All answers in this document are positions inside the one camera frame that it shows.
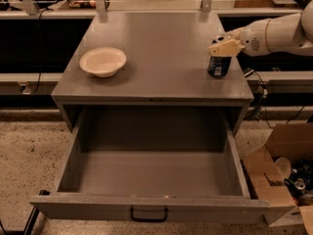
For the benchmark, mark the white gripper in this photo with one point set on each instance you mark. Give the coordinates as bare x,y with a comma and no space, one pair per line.
252,40

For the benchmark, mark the blue pepsi can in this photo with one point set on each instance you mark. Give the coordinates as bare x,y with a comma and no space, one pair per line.
218,66

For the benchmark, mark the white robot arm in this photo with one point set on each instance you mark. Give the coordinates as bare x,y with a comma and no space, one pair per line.
291,34

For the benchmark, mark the grey metal drawer cabinet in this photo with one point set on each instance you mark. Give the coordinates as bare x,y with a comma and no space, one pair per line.
167,61

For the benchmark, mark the open grey top drawer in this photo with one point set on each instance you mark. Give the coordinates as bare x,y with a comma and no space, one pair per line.
184,159

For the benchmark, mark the cardboard box with trash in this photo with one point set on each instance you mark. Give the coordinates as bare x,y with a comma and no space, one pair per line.
267,168

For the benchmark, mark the black drawer handle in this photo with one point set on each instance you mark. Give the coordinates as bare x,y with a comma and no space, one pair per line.
148,216

